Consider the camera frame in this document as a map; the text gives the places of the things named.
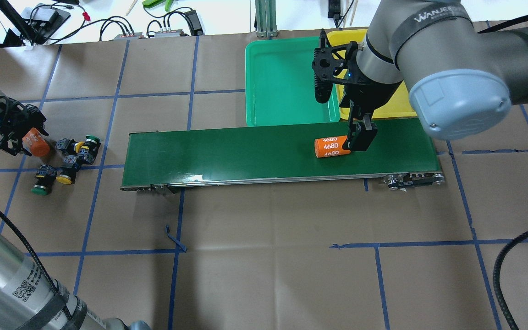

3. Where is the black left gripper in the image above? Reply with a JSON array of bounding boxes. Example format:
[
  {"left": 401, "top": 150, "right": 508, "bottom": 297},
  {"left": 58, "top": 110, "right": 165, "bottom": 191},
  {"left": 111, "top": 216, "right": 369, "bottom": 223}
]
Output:
[{"left": 0, "top": 96, "right": 48, "bottom": 156}]

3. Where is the green conveyor belt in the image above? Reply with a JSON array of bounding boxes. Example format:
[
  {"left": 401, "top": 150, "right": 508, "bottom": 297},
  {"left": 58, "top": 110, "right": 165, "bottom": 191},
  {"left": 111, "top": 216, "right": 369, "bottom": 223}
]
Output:
[{"left": 120, "top": 118, "right": 446, "bottom": 193}]

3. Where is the aluminium frame post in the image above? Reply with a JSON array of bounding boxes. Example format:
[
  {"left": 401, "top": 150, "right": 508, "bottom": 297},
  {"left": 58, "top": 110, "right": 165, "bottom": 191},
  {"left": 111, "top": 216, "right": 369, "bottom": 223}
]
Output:
[{"left": 255, "top": 0, "right": 278, "bottom": 39}]

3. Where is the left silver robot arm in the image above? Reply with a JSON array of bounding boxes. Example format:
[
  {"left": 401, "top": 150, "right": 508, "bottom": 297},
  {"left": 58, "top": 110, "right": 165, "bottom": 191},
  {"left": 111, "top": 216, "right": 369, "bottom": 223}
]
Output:
[{"left": 0, "top": 91, "right": 149, "bottom": 330}]

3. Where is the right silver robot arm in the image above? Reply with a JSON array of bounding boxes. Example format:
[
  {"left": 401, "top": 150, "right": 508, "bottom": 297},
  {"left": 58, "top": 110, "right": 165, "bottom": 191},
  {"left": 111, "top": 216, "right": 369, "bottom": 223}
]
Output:
[{"left": 312, "top": 0, "right": 528, "bottom": 152}]

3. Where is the black corrugated cable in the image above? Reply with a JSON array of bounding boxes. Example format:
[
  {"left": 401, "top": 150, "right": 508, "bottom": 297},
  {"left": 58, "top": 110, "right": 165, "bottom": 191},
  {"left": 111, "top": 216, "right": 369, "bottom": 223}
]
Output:
[{"left": 493, "top": 215, "right": 528, "bottom": 330}]

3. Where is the yellow plastic tray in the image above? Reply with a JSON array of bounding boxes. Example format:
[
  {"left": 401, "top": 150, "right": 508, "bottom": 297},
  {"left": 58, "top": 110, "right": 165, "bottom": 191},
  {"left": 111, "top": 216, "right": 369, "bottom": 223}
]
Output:
[{"left": 327, "top": 28, "right": 418, "bottom": 120}]

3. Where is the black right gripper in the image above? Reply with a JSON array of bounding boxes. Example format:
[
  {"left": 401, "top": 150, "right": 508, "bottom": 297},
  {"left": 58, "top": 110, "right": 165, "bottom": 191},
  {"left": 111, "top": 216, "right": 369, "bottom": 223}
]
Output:
[{"left": 312, "top": 29, "right": 402, "bottom": 152}]

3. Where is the black power adapter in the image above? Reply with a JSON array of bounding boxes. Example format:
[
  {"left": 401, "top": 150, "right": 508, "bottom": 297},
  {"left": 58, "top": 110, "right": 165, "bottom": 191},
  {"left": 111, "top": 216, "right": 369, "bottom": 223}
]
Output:
[{"left": 327, "top": 0, "right": 341, "bottom": 20}]

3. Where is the green plastic clip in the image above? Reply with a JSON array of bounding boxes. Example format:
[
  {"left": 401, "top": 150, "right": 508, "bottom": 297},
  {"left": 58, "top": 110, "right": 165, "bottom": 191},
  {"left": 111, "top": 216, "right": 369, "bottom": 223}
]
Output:
[{"left": 142, "top": 0, "right": 176, "bottom": 12}]

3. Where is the yellow mushroom push button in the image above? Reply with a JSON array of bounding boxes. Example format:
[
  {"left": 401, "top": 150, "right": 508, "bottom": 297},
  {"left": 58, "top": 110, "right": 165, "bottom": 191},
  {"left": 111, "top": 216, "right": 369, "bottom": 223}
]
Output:
[{"left": 56, "top": 155, "right": 81, "bottom": 185}]

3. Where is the green mushroom push button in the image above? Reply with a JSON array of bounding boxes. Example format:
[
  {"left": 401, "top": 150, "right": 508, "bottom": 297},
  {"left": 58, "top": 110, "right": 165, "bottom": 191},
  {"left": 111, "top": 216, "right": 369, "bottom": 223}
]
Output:
[{"left": 31, "top": 164, "right": 57, "bottom": 196}]

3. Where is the green plastic tray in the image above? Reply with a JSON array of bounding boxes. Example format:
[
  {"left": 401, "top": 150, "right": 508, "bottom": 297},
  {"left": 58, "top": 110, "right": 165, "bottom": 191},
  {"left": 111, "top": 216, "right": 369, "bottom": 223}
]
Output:
[{"left": 245, "top": 36, "right": 340, "bottom": 126}]

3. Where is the black power brick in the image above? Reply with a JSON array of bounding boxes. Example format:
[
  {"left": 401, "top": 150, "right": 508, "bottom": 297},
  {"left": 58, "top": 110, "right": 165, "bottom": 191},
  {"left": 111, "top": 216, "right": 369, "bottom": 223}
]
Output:
[{"left": 184, "top": 9, "right": 204, "bottom": 36}]

